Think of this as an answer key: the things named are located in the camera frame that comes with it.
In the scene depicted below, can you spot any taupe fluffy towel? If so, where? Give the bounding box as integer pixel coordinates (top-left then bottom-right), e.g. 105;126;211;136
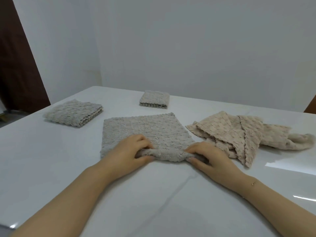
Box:
42;99;104;128
139;90;171;109

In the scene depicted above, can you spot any blue-grey fluffy towel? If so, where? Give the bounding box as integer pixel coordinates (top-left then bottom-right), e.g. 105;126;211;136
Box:
100;113;208;163

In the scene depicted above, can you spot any person's left hand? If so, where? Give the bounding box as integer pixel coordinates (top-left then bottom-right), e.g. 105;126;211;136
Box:
98;134;156;180

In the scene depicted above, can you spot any dark brown wooden door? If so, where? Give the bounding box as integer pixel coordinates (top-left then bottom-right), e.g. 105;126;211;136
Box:
0;0;51;114

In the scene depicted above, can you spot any white glossy table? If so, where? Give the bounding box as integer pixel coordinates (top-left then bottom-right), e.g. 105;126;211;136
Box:
0;86;316;237

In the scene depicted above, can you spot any person's right forearm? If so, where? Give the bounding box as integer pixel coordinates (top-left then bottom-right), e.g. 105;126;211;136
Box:
238;176;316;237

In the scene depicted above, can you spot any person's right hand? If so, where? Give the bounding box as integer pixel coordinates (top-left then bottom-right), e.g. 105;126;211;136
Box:
184;142;249;194

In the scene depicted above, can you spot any person's left forearm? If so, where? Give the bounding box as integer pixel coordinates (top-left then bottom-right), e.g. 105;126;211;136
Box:
10;165;112;237

